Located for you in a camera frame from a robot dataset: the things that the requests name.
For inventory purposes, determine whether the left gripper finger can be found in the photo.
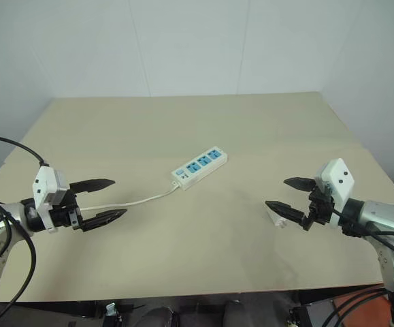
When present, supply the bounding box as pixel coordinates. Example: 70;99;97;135
80;208;128;233
69;178;116;194

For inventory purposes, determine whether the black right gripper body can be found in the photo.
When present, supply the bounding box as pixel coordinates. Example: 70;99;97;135
300;183;337;233

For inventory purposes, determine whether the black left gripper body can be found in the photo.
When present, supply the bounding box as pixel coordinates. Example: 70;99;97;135
49;189;84;233

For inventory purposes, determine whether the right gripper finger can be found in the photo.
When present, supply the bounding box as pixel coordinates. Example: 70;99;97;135
265;200;307;228
283;176;316;192

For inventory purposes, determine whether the white plug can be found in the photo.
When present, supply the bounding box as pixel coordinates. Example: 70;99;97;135
267;208;288;231

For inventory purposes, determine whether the white power strip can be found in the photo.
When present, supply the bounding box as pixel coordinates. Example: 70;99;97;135
168;145;229;190

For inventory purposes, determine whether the orange panel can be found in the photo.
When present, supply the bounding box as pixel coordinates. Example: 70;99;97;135
331;289;393;327

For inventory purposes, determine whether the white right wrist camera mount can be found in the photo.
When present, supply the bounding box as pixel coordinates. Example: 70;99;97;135
314;158;355;228

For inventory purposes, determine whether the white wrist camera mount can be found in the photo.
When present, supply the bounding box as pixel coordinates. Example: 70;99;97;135
314;158;355;228
32;166;71;234

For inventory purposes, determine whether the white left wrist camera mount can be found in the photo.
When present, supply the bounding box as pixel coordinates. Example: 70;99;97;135
32;166;71;234

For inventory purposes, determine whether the white power cable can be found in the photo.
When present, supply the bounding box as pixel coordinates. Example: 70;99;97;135
79;180;180;211

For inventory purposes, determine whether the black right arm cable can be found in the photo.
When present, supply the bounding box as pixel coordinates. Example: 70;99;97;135
331;208;394;263

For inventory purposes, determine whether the black table frame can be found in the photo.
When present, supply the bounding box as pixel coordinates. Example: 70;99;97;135
0;285;387;320

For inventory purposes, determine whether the metal bracket under table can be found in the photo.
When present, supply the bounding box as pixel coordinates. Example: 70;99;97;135
104;302;120;327

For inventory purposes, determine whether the black cable under table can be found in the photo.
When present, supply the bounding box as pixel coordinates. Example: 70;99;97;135
325;288;388;327

